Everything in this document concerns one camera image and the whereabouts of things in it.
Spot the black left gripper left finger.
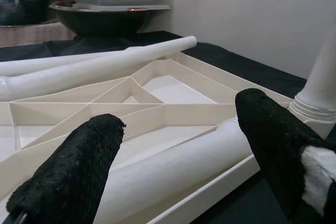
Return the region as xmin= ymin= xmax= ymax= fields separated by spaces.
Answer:
xmin=5 ymin=113 xmax=127 ymax=224

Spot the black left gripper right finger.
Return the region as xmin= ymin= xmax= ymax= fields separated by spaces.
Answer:
xmin=235 ymin=88 xmax=336 ymax=224

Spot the white plastic table top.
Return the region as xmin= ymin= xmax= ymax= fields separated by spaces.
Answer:
xmin=0 ymin=50 xmax=333 ymax=224

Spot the black tablecloth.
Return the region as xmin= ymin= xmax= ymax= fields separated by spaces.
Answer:
xmin=0 ymin=31 xmax=336 ymax=224

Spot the black wok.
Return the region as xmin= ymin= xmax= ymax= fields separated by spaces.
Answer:
xmin=48 ymin=0 xmax=161 ymax=37

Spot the black glossy bag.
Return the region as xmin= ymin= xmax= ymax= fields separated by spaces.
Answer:
xmin=18 ymin=0 xmax=50 ymax=25

